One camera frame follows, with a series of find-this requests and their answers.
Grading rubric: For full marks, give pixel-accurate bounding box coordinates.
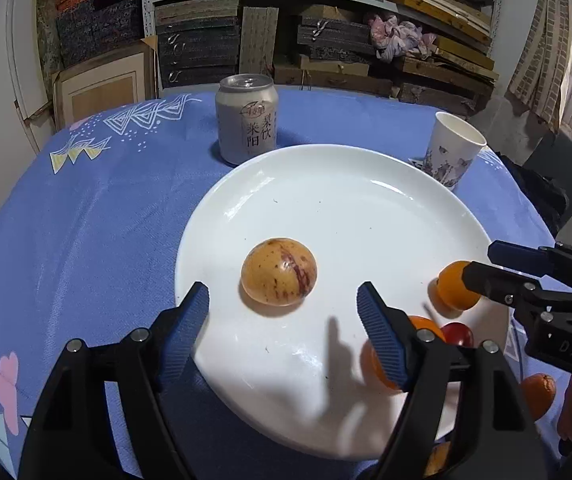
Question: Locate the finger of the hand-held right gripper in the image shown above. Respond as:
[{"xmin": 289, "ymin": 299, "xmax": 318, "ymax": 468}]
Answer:
[
  {"xmin": 488, "ymin": 241, "xmax": 572, "ymax": 281},
  {"xmin": 462, "ymin": 261, "xmax": 542, "ymax": 307}
]

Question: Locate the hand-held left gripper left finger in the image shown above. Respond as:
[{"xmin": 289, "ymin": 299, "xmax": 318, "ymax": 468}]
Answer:
[{"xmin": 18, "ymin": 281, "xmax": 211, "ymax": 480}]

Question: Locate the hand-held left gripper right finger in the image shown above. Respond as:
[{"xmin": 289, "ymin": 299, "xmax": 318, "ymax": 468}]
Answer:
[{"xmin": 356, "ymin": 281, "xmax": 549, "ymax": 480}]

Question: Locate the large orange mandarin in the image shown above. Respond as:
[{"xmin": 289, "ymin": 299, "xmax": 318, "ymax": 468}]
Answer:
[{"xmin": 360, "ymin": 315, "xmax": 447, "ymax": 392}]

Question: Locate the smooth orange fruit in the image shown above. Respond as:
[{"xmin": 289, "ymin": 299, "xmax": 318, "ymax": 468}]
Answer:
[{"xmin": 520, "ymin": 373, "xmax": 557, "ymax": 422}]

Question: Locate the red cherry tomato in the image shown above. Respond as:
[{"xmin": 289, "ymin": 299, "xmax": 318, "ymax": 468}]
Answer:
[{"xmin": 440, "ymin": 322, "xmax": 475, "ymax": 348}]

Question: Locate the yellow striped pepino melon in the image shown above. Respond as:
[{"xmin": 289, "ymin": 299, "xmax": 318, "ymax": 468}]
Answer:
[{"xmin": 241, "ymin": 238, "xmax": 319, "ymax": 306}]

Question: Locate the small yellow orange fruit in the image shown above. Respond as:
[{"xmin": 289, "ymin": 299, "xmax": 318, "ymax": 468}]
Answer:
[{"xmin": 423, "ymin": 441, "xmax": 451, "ymax": 478}]

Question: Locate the white plate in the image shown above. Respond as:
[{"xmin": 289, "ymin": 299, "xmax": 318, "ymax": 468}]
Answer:
[{"xmin": 175, "ymin": 144, "xmax": 511, "ymax": 462}]

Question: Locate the black chair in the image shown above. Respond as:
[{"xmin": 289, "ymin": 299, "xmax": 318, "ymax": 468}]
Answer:
[{"xmin": 503, "ymin": 132, "xmax": 572, "ymax": 236}]

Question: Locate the white printed paper cup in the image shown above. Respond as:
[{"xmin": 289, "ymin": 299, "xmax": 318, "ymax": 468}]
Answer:
[{"xmin": 423, "ymin": 112, "xmax": 487, "ymax": 191}]

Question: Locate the blue printed tablecloth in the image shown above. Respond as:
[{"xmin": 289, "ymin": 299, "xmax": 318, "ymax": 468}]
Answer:
[{"xmin": 0, "ymin": 91, "xmax": 572, "ymax": 480}]

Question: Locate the checkered curtain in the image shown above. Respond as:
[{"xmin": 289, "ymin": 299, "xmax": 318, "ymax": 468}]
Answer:
[{"xmin": 508, "ymin": 0, "xmax": 572, "ymax": 131}]

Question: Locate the silver drink can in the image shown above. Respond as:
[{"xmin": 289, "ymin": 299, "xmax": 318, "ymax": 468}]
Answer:
[{"xmin": 215, "ymin": 74, "xmax": 279, "ymax": 166}]

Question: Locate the cardboard box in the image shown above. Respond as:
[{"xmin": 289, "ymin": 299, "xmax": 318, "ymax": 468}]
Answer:
[{"xmin": 52, "ymin": 50, "xmax": 159, "ymax": 131}]

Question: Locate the pink cloth bundle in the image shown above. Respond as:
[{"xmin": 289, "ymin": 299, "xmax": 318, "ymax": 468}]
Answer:
[{"xmin": 366, "ymin": 12, "xmax": 439, "ymax": 61}]

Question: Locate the stack of dark patterned boxes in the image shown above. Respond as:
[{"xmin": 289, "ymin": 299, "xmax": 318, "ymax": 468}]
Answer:
[{"xmin": 155, "ymin": 0, "xmax": 241, "ymax": 88}]

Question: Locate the upright woven box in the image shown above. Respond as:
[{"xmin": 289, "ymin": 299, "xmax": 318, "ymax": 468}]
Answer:
[{"xmin": 240, "ymin": 6, "xmax": 279, "ymax": 76}]

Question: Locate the metal shelving rack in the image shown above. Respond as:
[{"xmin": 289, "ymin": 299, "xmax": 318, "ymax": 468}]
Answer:
[{"xmin": 141, "ymin": 0, "xmax": 504, "ymax": 111}]

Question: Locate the stack of blue patterned boxes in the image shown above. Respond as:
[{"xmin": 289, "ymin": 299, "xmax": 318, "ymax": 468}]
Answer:
[{"xmin": 56, "ymin": 0, "xmax": 143, "ymax": 68}]

